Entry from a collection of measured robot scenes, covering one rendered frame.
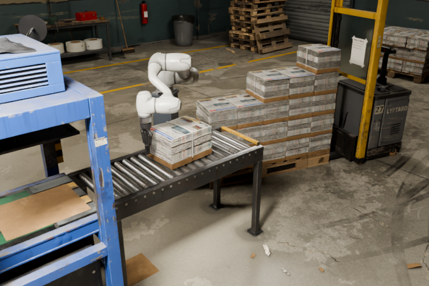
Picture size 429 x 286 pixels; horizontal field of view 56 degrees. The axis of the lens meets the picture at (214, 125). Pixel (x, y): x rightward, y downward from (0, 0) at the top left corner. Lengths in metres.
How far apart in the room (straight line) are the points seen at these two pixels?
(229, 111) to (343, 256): 1.59
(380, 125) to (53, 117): 3.71
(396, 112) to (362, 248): 1.89
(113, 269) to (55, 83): 1.08
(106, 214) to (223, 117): 1.92
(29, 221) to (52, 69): 0.90
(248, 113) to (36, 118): 2.47
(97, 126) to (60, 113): 0.19
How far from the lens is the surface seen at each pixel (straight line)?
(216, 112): 3.82
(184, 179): 2.75
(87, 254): 2.36
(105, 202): 2.23
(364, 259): 3.50
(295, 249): 3.46
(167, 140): 2.75
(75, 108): 1.97
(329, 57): 4.33
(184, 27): 10.79
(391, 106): 4.88
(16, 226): 2.52
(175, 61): 3.09
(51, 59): 2.07
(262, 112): 4.06
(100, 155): 2.10
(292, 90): 4.15
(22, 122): 1.91
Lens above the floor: 2.15
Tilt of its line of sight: 22 degrees down
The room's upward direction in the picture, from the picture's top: straight up
